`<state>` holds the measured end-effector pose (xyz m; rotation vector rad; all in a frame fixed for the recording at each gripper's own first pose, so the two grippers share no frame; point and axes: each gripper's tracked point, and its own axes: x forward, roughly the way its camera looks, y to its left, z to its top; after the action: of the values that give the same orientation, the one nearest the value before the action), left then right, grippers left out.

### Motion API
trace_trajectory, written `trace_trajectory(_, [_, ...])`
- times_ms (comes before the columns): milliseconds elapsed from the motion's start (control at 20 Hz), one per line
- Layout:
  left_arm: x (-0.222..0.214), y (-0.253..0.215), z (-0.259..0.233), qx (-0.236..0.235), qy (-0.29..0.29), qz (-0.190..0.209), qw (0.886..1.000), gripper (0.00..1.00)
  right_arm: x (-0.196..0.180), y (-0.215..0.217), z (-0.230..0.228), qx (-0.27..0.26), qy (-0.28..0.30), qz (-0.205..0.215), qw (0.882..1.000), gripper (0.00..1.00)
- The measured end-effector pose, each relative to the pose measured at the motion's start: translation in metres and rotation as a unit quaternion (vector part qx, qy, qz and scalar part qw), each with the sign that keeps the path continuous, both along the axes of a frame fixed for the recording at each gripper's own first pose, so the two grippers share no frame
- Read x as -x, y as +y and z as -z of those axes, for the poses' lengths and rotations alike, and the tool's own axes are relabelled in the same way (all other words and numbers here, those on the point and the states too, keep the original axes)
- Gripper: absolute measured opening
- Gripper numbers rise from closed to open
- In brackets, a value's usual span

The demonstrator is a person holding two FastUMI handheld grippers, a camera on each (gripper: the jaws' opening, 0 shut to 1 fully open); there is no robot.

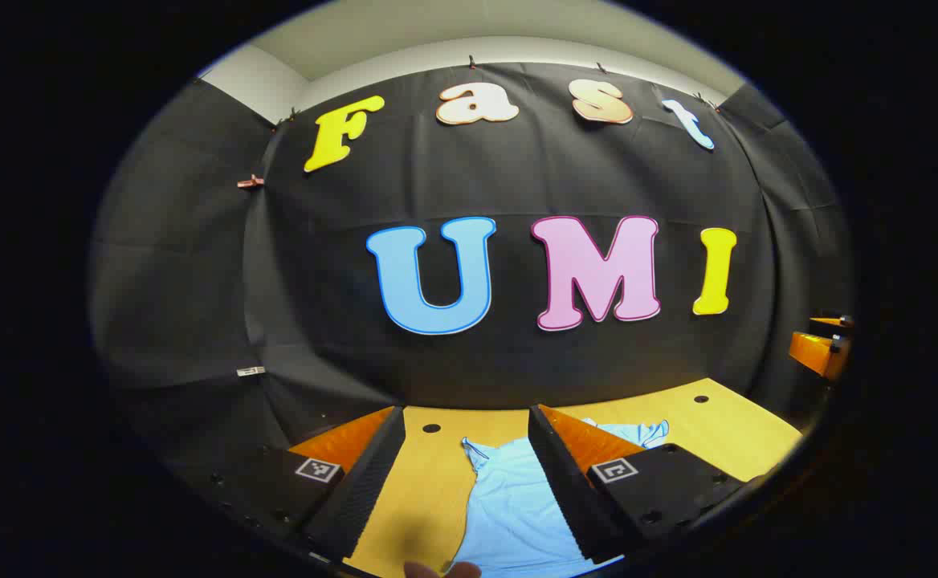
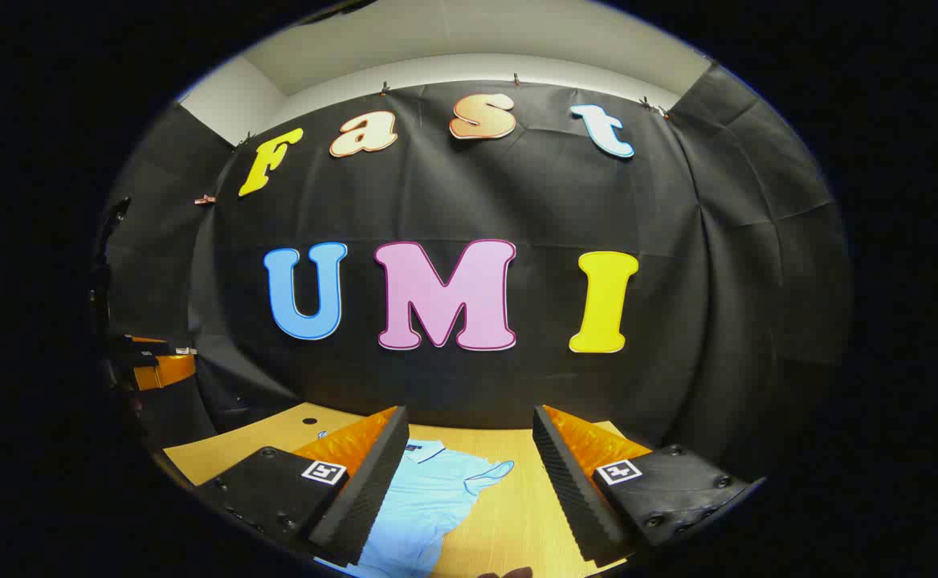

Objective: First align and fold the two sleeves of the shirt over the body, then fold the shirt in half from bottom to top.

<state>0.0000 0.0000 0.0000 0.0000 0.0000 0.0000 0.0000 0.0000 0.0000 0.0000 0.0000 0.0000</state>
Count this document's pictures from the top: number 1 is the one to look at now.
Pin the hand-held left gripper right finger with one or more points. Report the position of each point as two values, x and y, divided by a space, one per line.
565 490

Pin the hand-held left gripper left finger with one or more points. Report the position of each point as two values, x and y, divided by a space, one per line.
365 490

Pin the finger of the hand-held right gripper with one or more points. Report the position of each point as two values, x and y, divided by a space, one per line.
814 353
830 322

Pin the light blue T-shirt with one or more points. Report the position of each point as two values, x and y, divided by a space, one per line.
509 506

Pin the silver cloth clip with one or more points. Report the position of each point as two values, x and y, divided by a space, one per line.
250 371

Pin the black backdrop cloth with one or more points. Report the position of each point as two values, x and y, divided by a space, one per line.
517 185

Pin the orange cloth clip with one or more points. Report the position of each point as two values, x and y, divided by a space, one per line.
250 183

